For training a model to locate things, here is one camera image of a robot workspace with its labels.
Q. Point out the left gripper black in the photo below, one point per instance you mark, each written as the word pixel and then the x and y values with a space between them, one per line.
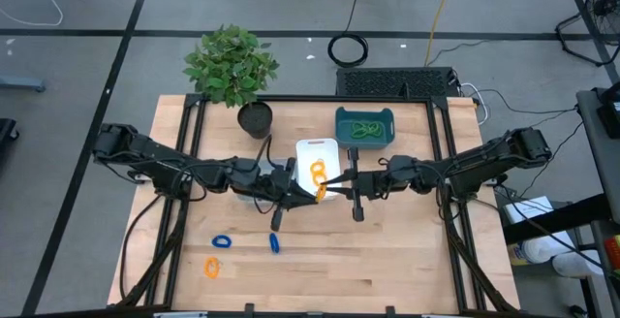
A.
pixel 269 184

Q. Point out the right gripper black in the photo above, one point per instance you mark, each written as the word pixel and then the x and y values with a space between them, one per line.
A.
pixel 387 180

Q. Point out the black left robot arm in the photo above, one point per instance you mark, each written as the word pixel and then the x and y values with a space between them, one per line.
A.
pixel 155 155

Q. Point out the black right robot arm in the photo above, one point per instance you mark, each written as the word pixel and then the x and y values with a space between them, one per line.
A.
pixel 484 158

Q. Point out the white plastic bin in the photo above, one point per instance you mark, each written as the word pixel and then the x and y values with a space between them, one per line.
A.
pixel 329 155

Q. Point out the grey plastic bin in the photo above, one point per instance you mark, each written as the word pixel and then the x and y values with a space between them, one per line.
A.
pixel 278 164

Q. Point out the teal plastic bin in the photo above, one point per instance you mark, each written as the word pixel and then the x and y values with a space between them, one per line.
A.
pixel 344 114

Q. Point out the black perforated computer case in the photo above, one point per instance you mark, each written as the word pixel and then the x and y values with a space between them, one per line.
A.
pixel 387 81

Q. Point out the green potted plant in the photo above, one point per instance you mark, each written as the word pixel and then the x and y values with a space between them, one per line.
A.
pixel 227 71

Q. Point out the silver metal plate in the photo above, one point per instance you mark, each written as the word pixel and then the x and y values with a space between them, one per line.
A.
pixel 180 314

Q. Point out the white paper sheet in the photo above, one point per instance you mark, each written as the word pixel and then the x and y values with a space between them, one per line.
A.
pixel 528 207

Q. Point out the white paper towel roll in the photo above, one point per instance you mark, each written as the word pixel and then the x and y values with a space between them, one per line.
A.
pixel 545 249

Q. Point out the black metal shelf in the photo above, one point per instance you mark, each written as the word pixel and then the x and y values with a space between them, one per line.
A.
pixel 557 218

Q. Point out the black side table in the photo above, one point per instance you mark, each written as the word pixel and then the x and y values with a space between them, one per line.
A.
pixel 600 163

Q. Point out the black device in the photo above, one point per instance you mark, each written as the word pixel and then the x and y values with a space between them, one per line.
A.
pixel 611 114

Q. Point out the red and yellow package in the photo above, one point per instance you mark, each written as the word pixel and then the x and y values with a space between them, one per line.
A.
pixel 614 255

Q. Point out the grey furniture foot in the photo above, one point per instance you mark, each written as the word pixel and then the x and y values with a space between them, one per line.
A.
pixel 21 84

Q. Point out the black chair part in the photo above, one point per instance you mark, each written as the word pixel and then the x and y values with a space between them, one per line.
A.
pixel 6 131

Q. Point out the black floor fan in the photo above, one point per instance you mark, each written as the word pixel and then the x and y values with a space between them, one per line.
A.
pixel 604 5

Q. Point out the black aluminium table frame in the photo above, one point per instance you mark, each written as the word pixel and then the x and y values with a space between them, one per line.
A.
pixel 315 98

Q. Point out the small black bracket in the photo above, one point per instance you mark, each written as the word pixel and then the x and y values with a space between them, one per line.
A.
pixel 249 309
pixel 390 311

